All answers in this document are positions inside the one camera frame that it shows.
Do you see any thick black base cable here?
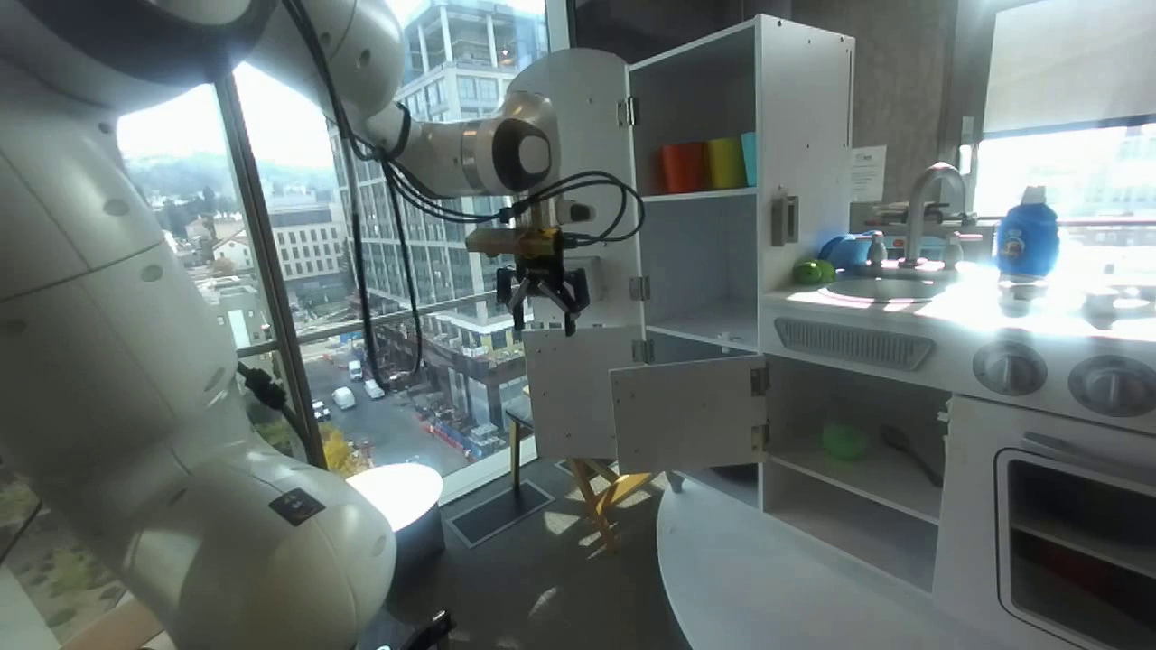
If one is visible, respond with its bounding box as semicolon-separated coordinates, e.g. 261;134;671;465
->
230;359;330;473

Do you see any white toy play kitchen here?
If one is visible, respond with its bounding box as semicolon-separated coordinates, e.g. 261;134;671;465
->
626;12;1156;650

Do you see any black bracket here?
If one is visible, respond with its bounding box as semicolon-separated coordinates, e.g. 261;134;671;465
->
401;606;457;650

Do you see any silver toy faucet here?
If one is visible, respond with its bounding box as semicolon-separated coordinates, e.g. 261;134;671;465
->
901;158;974;272

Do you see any tall white cabinet door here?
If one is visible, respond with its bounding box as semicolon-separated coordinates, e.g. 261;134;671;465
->
502;47;648;337

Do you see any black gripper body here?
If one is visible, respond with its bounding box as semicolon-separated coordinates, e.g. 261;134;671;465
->
496;252;591;309

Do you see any white roller blind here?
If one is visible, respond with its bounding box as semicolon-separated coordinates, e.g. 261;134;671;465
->
978;0;1156;136

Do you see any grey block on cabinet side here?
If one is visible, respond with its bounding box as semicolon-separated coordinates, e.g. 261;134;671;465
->
768;188;801;248

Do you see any round white stool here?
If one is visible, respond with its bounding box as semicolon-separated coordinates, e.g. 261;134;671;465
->
343;459;447;571

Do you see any white cabinet door small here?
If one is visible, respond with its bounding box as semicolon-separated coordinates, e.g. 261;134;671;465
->
607;356;774;477

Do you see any blue bottle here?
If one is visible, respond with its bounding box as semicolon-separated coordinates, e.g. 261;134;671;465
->
994;186;1061;282

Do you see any green toy item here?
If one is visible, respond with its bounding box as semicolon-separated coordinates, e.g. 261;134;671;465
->
787;252;842;291

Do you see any white oven door with window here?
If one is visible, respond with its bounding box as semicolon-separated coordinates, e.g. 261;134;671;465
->
937;393;1156;650

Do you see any blue bowl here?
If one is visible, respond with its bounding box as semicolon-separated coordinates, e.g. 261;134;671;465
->
816;232;876;274

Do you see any white paper notice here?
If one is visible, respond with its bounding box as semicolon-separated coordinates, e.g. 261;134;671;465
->
845;145;891;207

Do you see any wrist-mounted camera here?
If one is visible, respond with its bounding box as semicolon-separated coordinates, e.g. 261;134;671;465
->
465;218;571;265

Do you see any wooden folding chair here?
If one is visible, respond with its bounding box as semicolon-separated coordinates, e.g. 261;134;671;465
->
561;455;664;526

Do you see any teal cup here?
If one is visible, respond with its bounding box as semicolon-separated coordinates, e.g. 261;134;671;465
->
737;126;761;193

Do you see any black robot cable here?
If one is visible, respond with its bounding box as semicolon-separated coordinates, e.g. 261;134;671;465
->
278;0;648;393

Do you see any white cabinet door wide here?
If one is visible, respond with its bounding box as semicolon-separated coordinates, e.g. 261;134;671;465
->
519;324;644;465

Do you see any round white table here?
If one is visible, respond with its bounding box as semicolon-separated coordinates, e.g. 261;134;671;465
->
654;481;1016;650

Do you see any yellow cup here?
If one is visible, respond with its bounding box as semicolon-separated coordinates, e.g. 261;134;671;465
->
705;134;748;193

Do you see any grey stove knob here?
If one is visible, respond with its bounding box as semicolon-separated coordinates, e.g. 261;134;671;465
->
970;340;1047;399
1067;356;1156;418

